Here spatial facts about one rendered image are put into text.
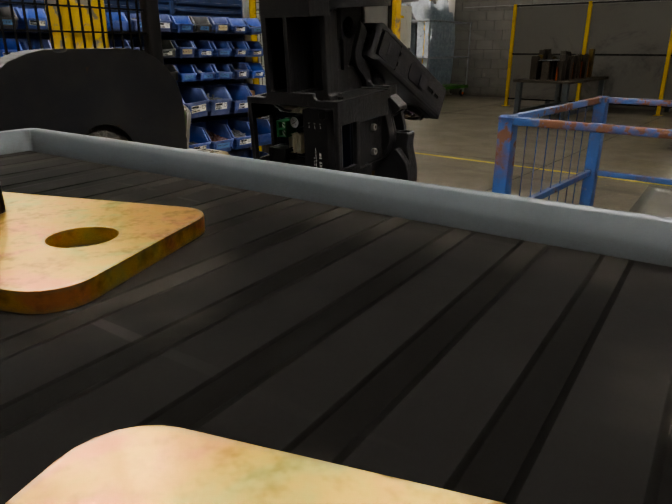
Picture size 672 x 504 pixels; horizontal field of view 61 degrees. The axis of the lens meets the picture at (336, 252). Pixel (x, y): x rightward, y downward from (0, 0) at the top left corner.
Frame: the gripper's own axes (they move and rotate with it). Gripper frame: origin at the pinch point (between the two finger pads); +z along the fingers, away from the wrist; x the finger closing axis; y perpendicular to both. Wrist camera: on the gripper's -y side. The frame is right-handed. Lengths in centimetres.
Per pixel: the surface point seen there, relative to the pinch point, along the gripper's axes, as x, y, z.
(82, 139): 8.0, 25.6, -15.7
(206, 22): -204, -177, -15
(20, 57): -0.9, 22.2, -17.4
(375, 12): -178, -296, -16
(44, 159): 7.0, 26.3, -15.2
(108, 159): 9.1, 25.7, -15.2
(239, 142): -193, -181, 44
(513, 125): -47, -178, 24
